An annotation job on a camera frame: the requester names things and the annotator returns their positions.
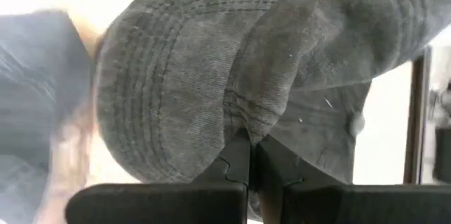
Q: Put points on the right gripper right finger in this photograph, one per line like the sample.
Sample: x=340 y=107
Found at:
x=370 y=204

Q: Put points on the blue-grey baseball cap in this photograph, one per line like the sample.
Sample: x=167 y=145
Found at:
x=35 y=76

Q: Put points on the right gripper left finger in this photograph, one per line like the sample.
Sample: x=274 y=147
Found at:
x=158 y=204

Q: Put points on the dark charcoal baseball cap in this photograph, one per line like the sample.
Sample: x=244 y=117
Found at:
x=176 y=93

